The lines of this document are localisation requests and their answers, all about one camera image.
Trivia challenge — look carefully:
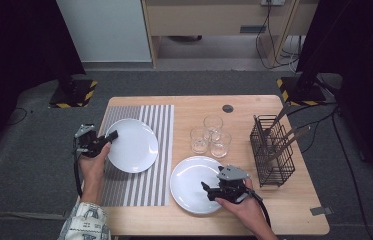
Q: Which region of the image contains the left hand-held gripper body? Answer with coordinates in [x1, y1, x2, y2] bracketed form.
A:
[73, 123, 108, 159]

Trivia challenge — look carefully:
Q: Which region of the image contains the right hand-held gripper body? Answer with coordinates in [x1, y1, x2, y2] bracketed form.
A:
[212, 164, 255, 204]

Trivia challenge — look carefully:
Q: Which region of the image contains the white round plate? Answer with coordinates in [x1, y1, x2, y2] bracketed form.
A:
[106, 118, 160, 174]
[169, 155, 230, 215]

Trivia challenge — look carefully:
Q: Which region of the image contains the black wire cutlery basket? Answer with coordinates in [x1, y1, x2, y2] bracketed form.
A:
[249, 114, 297, 188]

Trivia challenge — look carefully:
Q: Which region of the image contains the person's left hand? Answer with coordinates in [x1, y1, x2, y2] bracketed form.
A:
[78, 143, 112, 183]

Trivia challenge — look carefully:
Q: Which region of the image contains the person's right hand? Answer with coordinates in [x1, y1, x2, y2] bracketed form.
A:
[214, 178, 269, 234]

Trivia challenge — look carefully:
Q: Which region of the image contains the clear drinking glass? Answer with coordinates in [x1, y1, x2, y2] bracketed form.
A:
[189, 126, 212, 155]
[203, 114, 224, 136]
[209, 130, 233, 159]

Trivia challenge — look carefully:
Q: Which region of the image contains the striped woven placemat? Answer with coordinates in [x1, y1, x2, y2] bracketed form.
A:
[99, 104, 176, 208]

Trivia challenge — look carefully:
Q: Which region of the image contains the black striped stand base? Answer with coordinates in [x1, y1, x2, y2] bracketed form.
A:
[48, 74, 99, 109]
[276, 76, 328, 108]

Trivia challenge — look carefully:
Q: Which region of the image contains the metal cutlery piece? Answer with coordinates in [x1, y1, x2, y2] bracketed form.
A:
[263, 103, 292, 137]

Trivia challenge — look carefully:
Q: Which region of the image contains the grey tape piece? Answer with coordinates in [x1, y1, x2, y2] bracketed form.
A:
[309, 206, 335, 217]

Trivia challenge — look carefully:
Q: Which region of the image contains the white panel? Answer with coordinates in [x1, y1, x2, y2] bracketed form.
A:
[56, 0, 153, 64]

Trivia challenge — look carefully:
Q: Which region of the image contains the black curtain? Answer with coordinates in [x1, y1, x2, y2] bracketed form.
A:
[0, 0, 87, 174]
[295, 0, 373, 188]

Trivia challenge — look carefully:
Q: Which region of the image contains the light wooden desk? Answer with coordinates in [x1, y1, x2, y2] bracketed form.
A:
[140, 0, 320, 69]

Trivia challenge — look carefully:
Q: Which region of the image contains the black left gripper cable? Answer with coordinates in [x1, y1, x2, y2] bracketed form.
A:
[72, 138, 84, 198]

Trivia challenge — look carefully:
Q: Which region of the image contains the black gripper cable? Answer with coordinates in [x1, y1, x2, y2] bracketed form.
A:
[247, 189, 272, 229]
[72, 138, 84, 198]

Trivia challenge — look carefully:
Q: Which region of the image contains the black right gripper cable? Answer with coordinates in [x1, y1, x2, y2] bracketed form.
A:
[247, 189, 272, 229]

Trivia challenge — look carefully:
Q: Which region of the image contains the thin black floor cable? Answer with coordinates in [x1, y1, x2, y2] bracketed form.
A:
[5, 107, 29, 127]

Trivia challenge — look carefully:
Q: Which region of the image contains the black cable beside table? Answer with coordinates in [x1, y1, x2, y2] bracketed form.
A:
[287, 101, 340, 154]

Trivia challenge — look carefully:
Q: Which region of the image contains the long black floor cable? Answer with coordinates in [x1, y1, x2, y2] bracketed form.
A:
[331, 105, 373, 240]

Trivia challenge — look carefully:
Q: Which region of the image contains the black power cable bundle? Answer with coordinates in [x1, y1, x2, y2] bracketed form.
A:
[254, 1, 303, 72]

